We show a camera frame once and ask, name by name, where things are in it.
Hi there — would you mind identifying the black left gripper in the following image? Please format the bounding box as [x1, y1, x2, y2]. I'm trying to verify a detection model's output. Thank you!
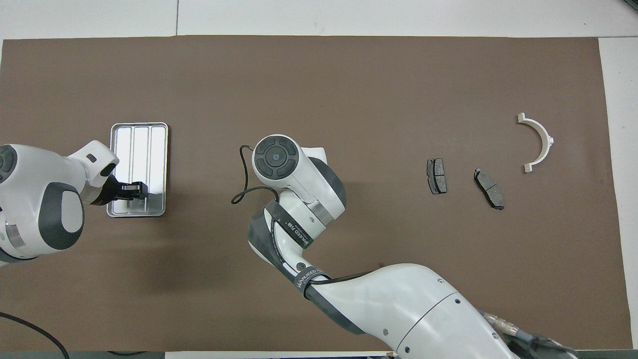
[92, 175, 149, 206]

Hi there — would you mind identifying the silver metal tray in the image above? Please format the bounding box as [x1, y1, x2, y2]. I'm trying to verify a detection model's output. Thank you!
[106, 122, 169, 218]

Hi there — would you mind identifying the brown table mat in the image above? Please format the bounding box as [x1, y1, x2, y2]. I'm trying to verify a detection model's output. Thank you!
[0, 35, 634, 352]

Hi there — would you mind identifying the short dark brake pad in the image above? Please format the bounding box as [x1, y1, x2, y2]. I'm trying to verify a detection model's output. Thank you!
[426, 158, 448, 195]

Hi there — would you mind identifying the long dark brake pad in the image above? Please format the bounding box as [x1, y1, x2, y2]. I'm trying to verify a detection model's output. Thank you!
[474, 168, 505, 210]

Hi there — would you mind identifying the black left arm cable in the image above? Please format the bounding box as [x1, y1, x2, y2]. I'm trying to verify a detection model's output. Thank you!
[0, 312, 70, 359]

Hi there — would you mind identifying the white semicircular bracket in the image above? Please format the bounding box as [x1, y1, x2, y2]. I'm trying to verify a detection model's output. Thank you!
[517, 113, 555, 174]

